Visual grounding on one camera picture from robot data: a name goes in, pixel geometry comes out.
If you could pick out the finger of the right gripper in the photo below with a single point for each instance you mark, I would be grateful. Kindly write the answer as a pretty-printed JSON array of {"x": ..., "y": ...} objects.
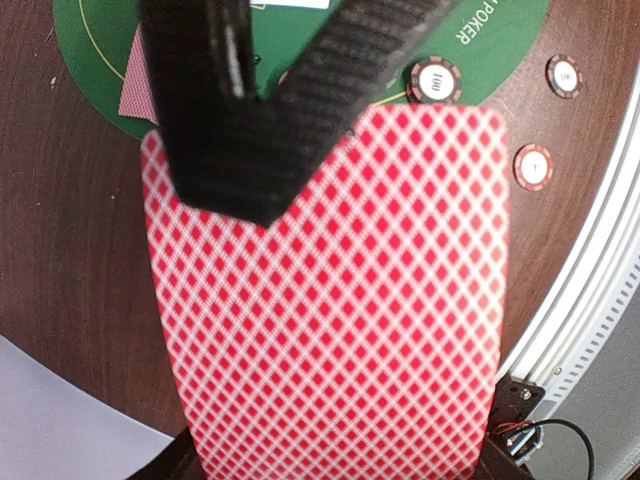
[{"x": 232, "y": 153}]

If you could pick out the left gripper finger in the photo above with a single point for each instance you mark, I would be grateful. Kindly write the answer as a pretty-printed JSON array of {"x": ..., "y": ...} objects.
[{"x": 178, "y": 461}]

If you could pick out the dealt red card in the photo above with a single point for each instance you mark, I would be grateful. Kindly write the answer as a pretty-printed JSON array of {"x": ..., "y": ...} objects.
[{"x": 136, "y": 97}]

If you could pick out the dark chips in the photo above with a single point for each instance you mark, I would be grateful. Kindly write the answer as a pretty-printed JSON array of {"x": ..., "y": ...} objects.
[{"x": 434, "y": 80}]

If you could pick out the red backed card deck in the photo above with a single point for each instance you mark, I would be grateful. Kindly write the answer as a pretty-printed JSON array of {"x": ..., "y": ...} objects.
[{"x": 358, "y": 337}]

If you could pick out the orange poker chip stack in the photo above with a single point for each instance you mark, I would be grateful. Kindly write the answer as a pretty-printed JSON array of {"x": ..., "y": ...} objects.
[{"x": 533, "y": 167}]

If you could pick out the dark red poker chip stack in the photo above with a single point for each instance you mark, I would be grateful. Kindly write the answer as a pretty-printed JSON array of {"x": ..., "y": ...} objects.
[{"x": 564, "y": 76}]

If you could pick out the round green poker mat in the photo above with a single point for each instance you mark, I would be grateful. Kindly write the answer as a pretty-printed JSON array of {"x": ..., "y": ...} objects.
[{"x": 485, "y": 40}]

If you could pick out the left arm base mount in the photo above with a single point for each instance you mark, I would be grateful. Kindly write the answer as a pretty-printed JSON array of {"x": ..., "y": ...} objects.
[{"x": 512, "y": 437}]

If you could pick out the front aluminium rail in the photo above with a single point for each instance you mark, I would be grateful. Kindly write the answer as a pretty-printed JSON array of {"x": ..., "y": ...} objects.
[{"x": 594, "y": 286}]

